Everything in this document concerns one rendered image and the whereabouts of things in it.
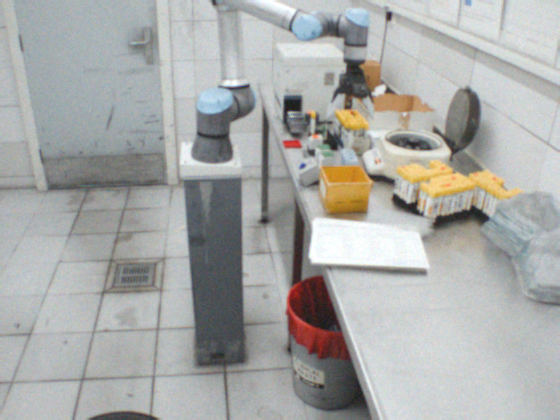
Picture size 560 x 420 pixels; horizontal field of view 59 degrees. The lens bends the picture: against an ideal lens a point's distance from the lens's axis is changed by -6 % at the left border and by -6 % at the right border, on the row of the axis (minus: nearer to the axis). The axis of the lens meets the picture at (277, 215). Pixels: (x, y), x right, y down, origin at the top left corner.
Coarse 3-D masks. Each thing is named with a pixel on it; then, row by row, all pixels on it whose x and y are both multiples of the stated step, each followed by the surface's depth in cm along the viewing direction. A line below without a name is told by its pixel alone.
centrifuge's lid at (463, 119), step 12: (456, 96) 181; (468, 96) 167; (456, 108) 185; (468, 108) 166; (480, 108) 167; (456, 120) 186; (468, 120) 166; (480, 120) 167; (444, 132) 186; (456, 132) 185; (468, 132) 168; (456, 144) 183; (468, 144) 172
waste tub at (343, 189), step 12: (324, 168) 164; (336, 168) 164; (348, 168) 165; (360, 168) 164; (324, 180) 157; (336, 180) 166; (348, 180) 167; (360, 180) 164; (324, 192) 158; (336, 192) 154; (348, 192) 154; (360, 192) 155; (324, 204) 159; (336, 204) 156; (348, 204) 156; (360, 204) 157
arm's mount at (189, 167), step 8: (184, 144) 192; (192, 144) 193; (232, 144) 196; (184, 152) 185; (184, 160) 179; (192, 160) 179; (232, 160) 183; (240, 160) 183; (184, 168) 176; (192, 168) 177; (200, 168) 177; (208, 168) 178; (216, 168) 178; (224, 168) 178; (232, 168) 179; (240, 168) 179
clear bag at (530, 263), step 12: (528, 240) 130; (540, 240) 126; (552, 240) 123; (528, 252) 127; (540, 252) 123; (552, 252) 121; (516, 264) 132; (528, 264) 124; (540, 264) 122; (552, 264) 119; (528, 276) 124; (540, 276) 120; (552, 276) 119; (528, 288) 122; (540, 288) 120; (552, 288) 119; (540, 300) 121; (552, 300) 120
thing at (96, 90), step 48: (48, 0) 301; (96, 0) 305; (144, 0) 309; (48, 48) 315; (96, 48) 319; (144, 48) 323; (48, 96) 329; (96, 96) 334; (144, 96) 338; (48, 144) 345; (96, 144) 350; (144, 144) 355
